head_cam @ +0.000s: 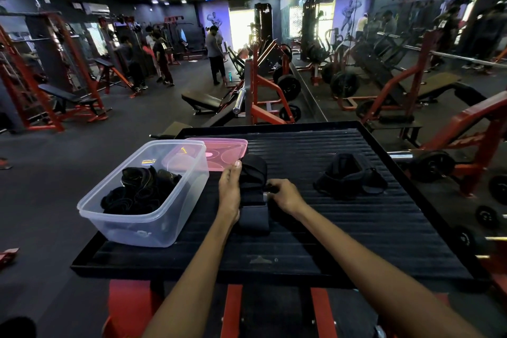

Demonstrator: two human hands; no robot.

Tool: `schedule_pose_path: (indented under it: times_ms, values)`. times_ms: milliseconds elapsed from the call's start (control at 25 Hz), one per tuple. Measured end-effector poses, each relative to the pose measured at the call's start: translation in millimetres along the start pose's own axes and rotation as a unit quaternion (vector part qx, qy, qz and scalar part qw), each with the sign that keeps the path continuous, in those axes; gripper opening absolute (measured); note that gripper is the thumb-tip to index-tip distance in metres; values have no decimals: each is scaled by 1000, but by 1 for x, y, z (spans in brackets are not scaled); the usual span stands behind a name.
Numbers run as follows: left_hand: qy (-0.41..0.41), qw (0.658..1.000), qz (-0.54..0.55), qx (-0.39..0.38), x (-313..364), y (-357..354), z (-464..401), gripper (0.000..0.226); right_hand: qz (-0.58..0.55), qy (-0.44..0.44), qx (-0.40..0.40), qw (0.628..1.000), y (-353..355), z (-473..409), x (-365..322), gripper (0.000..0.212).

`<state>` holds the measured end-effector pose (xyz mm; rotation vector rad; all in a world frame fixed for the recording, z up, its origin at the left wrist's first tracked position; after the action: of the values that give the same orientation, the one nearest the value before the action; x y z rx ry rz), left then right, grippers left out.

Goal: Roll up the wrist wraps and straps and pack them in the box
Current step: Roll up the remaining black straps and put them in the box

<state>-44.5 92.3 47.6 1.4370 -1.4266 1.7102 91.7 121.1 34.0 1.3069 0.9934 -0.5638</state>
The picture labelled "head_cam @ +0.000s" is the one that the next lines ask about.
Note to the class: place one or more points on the person's right hand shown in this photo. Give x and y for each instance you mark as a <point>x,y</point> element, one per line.
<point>289,197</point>

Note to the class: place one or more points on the person's left hand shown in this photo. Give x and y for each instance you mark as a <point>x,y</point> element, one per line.
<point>229,195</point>

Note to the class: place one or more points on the clear plastic container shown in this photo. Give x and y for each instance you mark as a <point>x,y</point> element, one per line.
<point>138,232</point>

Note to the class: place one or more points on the person's left forearm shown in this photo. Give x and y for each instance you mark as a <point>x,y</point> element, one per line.
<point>190,290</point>

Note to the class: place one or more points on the person's right forearm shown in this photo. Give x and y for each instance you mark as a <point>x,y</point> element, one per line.
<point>388,278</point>

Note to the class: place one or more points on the pink plastic lid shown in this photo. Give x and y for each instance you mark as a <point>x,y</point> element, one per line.
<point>229,151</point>

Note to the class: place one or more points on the black ribbed platform tray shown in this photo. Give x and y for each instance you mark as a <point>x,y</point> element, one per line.
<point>376,231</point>

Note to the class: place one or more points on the chrome barbell sleeve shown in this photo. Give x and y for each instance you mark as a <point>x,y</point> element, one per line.
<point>239,101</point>

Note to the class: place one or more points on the black low bench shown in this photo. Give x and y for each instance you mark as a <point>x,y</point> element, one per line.
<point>201,101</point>

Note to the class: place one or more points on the black weight plate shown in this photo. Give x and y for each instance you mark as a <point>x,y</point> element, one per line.
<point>288,87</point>

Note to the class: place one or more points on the red plate-loaded machine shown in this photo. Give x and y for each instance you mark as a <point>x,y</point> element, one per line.
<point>254,80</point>

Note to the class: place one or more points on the red incline bench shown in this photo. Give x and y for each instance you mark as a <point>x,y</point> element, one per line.
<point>103,62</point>

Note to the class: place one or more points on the red power rack with bench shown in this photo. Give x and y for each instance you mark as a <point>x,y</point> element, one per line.
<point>59,94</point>

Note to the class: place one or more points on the white air conditioner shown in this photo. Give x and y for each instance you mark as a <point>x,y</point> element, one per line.
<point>96,9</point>

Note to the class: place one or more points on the purple bodybuilder wall mural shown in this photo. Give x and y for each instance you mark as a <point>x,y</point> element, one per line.
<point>214,17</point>

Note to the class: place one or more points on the large wall mirror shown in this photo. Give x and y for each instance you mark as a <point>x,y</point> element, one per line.
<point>455,56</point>

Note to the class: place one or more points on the red squat rack frame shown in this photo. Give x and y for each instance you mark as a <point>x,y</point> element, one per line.
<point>4,163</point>

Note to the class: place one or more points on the red floor bench frame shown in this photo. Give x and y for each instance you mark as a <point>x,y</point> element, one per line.
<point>8,256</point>

